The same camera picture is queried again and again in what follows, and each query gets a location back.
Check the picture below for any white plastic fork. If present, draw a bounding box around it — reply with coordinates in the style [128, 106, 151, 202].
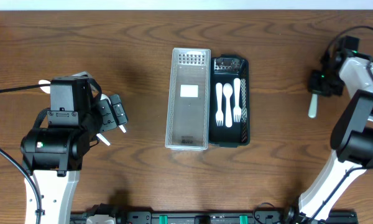
[308, 94, 318, 119]
[215, 83, 224, 127]
[233, 78, 241, 123]

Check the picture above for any white plastic spoon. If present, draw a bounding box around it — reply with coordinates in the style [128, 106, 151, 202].
[96, 133, 111, 146]
[99, 93, 127, 134]
[223, 83, 233, 128]
[38, 80, 50, 94]

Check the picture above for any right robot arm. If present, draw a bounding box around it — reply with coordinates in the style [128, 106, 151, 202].
[284, 35, 373, 223]

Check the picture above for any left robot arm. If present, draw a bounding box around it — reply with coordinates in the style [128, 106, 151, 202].
[21, 75, 128, 223]

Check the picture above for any clear plastic basket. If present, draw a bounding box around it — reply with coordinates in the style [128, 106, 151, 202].
[165, 48, 211, 151]

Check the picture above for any black plastic basket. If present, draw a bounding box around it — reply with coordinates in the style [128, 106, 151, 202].
[208, 54, 250, 147]

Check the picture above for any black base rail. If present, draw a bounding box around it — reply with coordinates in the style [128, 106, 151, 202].
[70, 204, 359, 224]

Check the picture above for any black left cable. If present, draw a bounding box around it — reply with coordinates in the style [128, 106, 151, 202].
[0, 83, 52, 224]

